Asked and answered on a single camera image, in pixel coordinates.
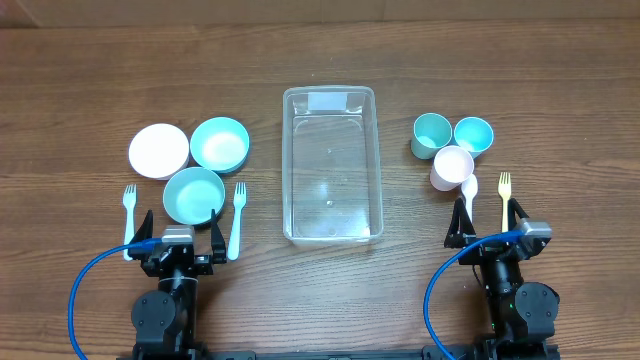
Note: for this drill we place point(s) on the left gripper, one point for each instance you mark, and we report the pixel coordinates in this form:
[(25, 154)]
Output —
[(205, 264)]

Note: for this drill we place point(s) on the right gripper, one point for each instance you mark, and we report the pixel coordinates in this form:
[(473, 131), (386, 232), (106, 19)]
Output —
[(460, 233)]

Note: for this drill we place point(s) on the grey-green bowl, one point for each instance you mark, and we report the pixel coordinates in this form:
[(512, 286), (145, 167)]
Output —
[(193, 196)]

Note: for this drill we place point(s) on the pink cup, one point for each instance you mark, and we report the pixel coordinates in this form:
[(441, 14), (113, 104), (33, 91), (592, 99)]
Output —
[(452, 165)]

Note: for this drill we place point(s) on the pale blue fork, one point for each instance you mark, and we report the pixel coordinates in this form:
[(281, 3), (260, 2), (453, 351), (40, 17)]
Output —
[(129, 201), (239, 202)]

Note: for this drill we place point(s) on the blue cup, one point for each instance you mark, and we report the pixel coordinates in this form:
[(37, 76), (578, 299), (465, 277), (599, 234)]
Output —
[(473, 134)]

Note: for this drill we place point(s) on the light blue bowl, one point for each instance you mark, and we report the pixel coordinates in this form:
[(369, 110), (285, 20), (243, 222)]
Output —
[(220, 144)]

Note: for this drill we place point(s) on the green cup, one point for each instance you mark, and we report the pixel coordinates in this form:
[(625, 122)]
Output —
[(431, 132)]

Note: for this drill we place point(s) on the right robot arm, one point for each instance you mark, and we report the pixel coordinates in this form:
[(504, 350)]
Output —
[(522, 313)]

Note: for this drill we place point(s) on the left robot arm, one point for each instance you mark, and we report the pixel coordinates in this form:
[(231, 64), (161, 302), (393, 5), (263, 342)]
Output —
[(165, 318)]

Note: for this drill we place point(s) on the clear plastic container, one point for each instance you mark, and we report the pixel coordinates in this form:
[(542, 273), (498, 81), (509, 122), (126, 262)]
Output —
[(331, 171)]

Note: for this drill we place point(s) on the white spoon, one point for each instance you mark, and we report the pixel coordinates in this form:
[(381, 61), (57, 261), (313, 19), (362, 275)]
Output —
[(469, 189)]

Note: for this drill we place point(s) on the yellow fork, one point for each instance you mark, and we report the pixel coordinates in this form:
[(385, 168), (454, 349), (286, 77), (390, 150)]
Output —
[(504, 191)]

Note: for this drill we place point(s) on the white bowl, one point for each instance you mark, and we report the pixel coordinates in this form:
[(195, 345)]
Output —
[(158, 151)]

